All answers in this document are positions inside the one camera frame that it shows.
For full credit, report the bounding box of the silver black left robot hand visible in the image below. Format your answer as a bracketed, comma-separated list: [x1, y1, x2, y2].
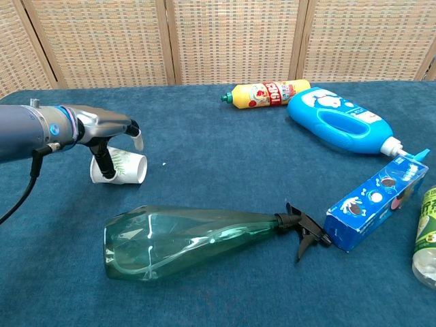
[75, 104, 144, 181]

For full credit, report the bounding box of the white paper cup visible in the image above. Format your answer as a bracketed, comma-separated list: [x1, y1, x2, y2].
[89, 146, 148, 185]

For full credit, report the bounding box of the blue felt table cloth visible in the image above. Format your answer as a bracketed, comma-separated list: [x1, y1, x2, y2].
[0, 80, 436, 327]

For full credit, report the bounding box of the green transparent spray bottle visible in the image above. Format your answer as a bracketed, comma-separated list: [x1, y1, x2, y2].
[104, 202, 332, 282]

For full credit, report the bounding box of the bamboo folding screen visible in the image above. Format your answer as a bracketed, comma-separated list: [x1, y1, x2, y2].
[0, 0, 436, 99]

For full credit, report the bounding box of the yellow dish soap bottle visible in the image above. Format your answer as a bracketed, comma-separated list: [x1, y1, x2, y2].
[220, 78, 311, 110]

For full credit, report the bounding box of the blue pump detergent bottle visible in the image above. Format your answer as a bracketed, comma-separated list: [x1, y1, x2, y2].
[287, 87, 431, 161]

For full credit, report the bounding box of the blue cookie box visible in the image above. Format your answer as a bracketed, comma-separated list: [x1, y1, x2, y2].
[323, 155, 430, 253]

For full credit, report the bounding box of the clear bottle with green label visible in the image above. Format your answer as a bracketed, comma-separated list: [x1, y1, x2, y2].
[411, 185, 436, 290]

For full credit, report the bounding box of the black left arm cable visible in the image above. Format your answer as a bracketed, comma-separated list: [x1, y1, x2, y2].
[0, 142, 63, 225]

